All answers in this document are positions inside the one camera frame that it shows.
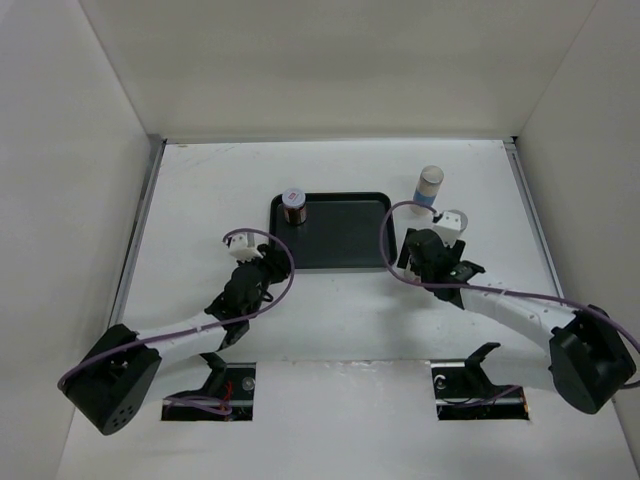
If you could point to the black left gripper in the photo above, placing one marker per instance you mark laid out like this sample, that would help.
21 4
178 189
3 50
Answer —
274 262

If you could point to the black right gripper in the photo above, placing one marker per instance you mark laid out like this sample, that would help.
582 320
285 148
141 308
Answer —
457 250

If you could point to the grain bottle blue label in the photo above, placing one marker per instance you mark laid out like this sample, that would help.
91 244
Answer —
427 188
462 220

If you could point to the sauce jar white lid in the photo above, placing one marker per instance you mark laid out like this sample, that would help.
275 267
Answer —
406 267
294 206

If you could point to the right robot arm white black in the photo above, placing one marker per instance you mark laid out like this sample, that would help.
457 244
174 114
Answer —
589 360

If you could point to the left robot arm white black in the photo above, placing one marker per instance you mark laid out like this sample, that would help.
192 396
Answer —
180 364

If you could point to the black rectangular plastic tray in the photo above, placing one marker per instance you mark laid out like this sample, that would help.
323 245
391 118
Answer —
345 230

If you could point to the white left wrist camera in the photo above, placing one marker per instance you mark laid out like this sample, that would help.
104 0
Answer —
242 246

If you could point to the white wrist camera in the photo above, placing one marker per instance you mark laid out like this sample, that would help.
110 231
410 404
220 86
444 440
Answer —
242 246
448 226

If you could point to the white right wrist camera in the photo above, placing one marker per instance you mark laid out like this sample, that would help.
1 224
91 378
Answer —
448 226

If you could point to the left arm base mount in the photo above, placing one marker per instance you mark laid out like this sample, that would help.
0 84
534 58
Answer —
227 394

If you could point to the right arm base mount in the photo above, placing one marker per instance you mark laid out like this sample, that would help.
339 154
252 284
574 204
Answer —
464 392

